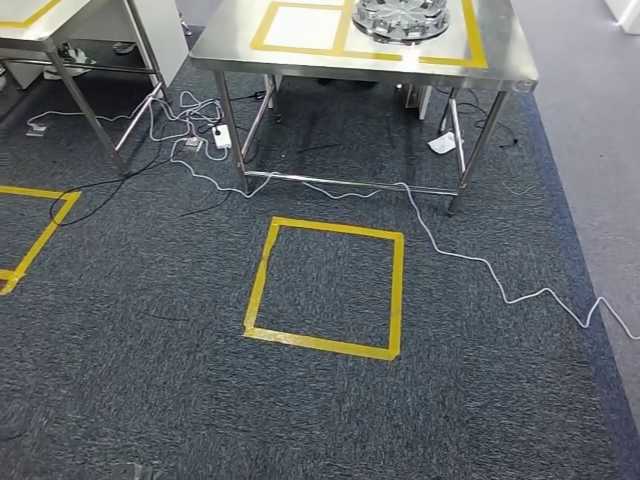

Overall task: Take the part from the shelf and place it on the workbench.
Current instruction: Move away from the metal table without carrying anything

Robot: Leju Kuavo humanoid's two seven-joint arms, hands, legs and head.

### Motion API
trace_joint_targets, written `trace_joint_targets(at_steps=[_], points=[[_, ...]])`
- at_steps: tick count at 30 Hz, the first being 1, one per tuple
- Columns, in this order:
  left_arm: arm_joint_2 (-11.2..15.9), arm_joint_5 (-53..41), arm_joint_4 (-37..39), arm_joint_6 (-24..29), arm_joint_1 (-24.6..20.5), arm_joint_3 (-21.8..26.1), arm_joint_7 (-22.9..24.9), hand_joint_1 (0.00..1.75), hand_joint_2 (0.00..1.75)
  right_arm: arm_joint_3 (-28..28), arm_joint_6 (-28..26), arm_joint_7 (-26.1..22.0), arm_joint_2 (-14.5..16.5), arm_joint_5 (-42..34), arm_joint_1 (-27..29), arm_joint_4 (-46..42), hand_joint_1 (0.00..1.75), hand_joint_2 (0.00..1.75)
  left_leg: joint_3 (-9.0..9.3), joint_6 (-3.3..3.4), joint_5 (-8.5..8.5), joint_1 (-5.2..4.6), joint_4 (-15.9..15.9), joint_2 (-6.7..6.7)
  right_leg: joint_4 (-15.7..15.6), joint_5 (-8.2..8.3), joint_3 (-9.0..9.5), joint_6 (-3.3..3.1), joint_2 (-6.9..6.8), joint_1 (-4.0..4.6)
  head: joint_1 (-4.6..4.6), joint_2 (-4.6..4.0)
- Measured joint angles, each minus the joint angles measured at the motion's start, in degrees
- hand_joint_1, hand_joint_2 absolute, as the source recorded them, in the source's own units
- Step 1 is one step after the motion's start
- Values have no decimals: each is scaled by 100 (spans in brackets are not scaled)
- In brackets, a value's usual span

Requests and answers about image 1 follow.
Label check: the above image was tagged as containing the grey plastic wheel hubcap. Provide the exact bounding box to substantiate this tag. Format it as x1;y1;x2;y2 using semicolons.
351;0;451;46

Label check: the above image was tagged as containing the stainless steel workbench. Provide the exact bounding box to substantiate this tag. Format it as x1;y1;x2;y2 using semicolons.
189;0;540;217

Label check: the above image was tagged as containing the yellow floor tape square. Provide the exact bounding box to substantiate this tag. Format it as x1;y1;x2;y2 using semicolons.
0;185;82;297
242;215;405;363

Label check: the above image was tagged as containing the white cabinet panel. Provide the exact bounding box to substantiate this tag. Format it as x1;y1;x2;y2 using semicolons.
125;0;189;89

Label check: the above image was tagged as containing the stainless steel table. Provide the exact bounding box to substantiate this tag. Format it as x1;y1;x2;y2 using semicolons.
0;0;168;175

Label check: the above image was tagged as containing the white paper scrap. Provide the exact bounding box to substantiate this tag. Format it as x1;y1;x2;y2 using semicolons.
427;131;463;156

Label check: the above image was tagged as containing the yellow tape double rectangle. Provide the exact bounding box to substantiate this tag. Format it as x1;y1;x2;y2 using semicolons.
248;0;490;71

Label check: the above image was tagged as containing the white display plinth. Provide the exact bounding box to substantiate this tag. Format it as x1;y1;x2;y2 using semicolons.
602;0;640;36

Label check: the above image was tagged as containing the black floor cable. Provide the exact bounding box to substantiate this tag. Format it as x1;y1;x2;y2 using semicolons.
48;99;266;228

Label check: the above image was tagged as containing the long white floor cable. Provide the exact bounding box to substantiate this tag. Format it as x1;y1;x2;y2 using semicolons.
170;157;640;342

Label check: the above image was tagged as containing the thin black cable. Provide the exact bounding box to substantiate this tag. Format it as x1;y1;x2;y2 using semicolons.
435;86;521;150

